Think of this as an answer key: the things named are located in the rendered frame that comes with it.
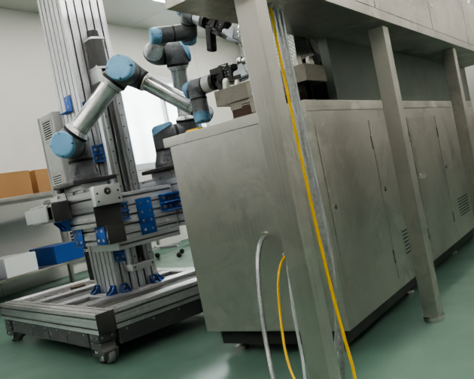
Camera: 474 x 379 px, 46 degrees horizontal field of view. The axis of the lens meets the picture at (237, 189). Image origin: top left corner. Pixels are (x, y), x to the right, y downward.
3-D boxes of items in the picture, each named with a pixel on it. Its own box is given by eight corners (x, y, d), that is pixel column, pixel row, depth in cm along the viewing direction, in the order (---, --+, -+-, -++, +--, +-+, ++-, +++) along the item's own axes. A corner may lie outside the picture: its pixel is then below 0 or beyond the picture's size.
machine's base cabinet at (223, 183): (407, 234, 431) (386, 125, 430) (496, 225, 394) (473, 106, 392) (210, 356, 226) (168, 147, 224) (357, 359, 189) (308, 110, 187)
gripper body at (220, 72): (228, 62, 229) (205, 70, 236) (232, 82, 230) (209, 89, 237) (238, 62, 236) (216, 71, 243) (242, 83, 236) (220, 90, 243)
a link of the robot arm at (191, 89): (194, 101, 252) (190, 83, 252) (213, 95, 245) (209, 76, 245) (183, 101, 245) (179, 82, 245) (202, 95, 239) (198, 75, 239)
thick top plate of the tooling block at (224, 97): (240, 107, 229) (237, 92, 229) (326, 81, 206) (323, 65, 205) (217, 107, 216) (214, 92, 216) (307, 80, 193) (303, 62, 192)
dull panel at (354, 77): (465, 101, 394) (459, 68, 394) (470, 101, 392) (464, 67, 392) (329, 101, 212) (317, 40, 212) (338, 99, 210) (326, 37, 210)
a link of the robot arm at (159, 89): (117, 81, 266) (208, 128, 264) (110, 77, 256) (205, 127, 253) (129, 59, 266) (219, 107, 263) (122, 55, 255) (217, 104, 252)
